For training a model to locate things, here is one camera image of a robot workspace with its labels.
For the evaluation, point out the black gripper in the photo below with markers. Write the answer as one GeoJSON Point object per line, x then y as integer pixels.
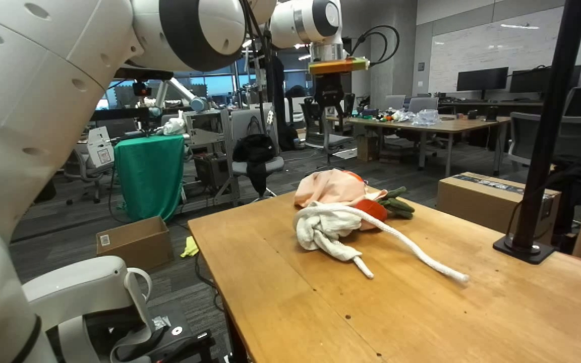
{"type": "Point", "coordinates": [329, 87]}

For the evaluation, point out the peach printed cloth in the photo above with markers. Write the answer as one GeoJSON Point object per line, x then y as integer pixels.
{"type": "Point", "coordinates": [334, 186]}

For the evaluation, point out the red plush vegetable green leaves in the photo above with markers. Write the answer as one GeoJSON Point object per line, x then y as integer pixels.
{"type": "Point", "coordinates": [373, 210]}

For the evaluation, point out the white towel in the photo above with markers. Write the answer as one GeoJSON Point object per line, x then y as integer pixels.
{"type": "Point", "coordinates": [321, 232]}

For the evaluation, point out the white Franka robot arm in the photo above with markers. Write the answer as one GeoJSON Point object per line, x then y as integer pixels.
{"type": "Point", "coordinates": [34, 100]}

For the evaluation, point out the black jacket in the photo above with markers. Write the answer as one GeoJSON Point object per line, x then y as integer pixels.
{"type": "Point", "coordinates": [254, 157]}

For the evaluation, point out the white boom tube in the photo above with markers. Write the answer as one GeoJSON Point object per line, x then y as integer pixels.
{"type": "Point", "coordinates": [186, 92]}

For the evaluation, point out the black computer monitor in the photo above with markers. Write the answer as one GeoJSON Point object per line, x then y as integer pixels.
{"type": "Point", "coordinates": [482, 78]}
{"type": "Point", "coordinates": [525, 78]}

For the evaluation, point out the whiteboard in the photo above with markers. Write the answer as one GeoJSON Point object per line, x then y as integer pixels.
{"type": "Point", "coordinates": [493, 46]}

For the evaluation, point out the brown box black tape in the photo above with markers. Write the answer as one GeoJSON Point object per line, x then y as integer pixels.
{"type": "Point", "coordinates": [493, 197]}

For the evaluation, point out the green draped cloth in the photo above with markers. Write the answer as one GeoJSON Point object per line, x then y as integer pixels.
{"type": "Point", "coordinates": [150, 174]}

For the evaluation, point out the neon yellow rag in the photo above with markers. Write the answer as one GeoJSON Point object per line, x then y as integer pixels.
{"type": "Point", "coordinates": [191, 248]}

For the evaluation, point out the black stand pole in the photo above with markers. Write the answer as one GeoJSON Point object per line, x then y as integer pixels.
{"type": "Point", "coordinates": [539, 147]}

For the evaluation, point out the white sign board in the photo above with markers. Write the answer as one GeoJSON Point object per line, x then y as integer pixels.
{"type": "Point", "coordinates": [102, 147]}

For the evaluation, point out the small open cardboard box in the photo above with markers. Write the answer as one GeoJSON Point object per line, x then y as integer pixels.
{"type": "Point", "coordinates": [136, 242]}

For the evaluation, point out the grey office chair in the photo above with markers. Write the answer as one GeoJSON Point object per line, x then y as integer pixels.
{"type": "Point", "coordinates": [580, 141]}

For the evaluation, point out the black robot connector plug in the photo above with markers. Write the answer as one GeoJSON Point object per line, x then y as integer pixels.
{"type": "Point", "coordinates": [171, 339]}

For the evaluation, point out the orange green camera mount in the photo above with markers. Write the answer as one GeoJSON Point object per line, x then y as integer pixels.
{"type": "Point", "coordinates": [337, 67]}

